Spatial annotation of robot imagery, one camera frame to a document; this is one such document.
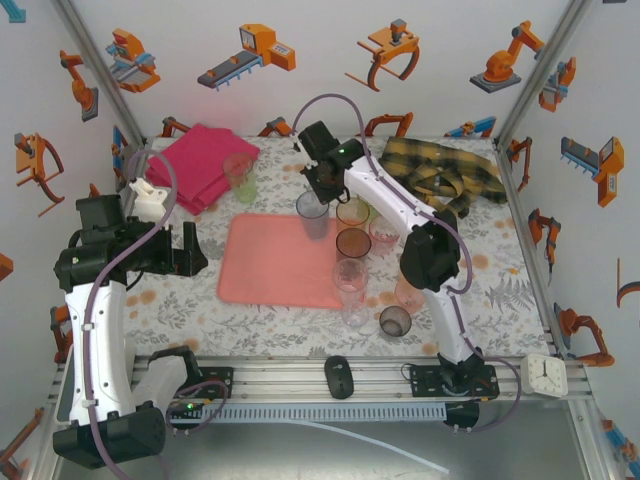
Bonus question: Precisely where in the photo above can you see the tall orange plastic glass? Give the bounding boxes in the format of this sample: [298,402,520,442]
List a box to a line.
[335,197,371,236]

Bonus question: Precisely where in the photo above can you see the blue plastic glass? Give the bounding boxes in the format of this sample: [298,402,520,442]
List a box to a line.
[295,189,331,242]

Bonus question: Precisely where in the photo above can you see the tall dark smoky glass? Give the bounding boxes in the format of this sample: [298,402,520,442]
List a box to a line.
[335,227,373,261]

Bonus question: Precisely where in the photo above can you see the tall green plastic glass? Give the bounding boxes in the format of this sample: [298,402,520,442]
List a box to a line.
[222,152,257,204]

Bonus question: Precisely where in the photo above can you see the tall clear plastic glass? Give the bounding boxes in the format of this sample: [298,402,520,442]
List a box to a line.
[332,257,370,307]

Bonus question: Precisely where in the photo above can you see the peach plastic glass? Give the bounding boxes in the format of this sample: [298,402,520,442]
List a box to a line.
[394,277,426,315]

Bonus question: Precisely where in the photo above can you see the short grey plastic glass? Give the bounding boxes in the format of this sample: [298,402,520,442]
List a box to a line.
[378,304,413,340]

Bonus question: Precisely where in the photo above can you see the pink plastic tray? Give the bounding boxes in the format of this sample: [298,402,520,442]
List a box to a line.
[217,213,369,311]

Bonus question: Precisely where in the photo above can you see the floral print tablecloth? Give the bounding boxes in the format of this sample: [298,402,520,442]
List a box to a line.
[119,134,554,359]

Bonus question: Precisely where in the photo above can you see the pink plastic glass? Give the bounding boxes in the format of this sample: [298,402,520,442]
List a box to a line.
[368,214,403,259]

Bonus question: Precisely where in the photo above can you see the folded magenta cloth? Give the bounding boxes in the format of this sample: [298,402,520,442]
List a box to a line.
[144,123,261,216]

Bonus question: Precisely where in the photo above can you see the yellow black plaid shirt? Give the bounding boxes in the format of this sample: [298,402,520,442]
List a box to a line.
[378,135,509,220]

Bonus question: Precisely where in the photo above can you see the small clear faceted glass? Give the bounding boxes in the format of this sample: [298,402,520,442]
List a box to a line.
[341,299,371,329]

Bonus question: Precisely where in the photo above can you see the electronics board with green light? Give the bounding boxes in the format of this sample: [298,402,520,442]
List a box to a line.
[167,399,206,426]

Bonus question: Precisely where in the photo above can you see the black computer mouse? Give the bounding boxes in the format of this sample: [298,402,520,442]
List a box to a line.
[323,354,355,400]

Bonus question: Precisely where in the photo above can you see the thin white tube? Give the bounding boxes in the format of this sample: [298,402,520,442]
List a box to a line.
[289,419,451,475]

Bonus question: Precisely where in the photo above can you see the white square clock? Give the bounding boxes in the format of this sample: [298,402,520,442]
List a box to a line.
[519,353,569,400]

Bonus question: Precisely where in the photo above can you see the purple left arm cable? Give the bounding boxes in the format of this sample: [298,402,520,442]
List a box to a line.
[84,148,230,480]

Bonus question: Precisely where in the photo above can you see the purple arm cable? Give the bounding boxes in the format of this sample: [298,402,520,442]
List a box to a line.
[84,148,230,480]
[291,93,522,435]

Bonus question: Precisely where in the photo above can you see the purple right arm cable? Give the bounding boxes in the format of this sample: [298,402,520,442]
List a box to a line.
[291,93,522,435]

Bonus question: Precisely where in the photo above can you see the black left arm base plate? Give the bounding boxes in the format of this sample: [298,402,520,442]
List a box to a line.
[197,366,235,400]

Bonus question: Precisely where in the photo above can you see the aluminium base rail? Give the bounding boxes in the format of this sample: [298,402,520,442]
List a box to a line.
[132,354,586,401]

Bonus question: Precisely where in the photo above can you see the aluminium frame post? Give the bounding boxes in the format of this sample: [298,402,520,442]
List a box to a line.
[492,0,596,149]
[49,0,151,151]

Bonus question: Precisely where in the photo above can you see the white slotted cable duct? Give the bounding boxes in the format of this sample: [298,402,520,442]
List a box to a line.
[164,399,448,424]

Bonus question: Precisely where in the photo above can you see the aluminium side rail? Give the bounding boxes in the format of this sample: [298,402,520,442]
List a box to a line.
[492,142,569,359]

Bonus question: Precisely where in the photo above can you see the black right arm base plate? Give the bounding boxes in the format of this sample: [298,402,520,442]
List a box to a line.
[409,364,500,401]

